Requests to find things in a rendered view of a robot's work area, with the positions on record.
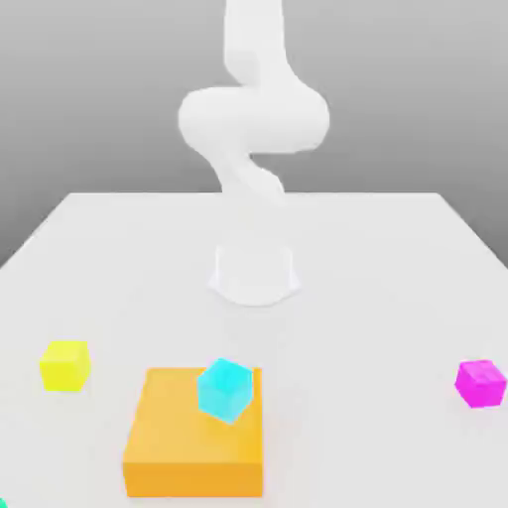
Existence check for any small cyan cube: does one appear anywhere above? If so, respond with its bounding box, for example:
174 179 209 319
196 357 254 426

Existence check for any small yellow cube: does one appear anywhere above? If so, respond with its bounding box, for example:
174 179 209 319
39 339 92 393

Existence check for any small magenta cube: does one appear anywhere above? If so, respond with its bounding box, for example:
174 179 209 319
453 358 508 410

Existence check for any large orange box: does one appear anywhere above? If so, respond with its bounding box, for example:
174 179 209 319
122 367 264 499

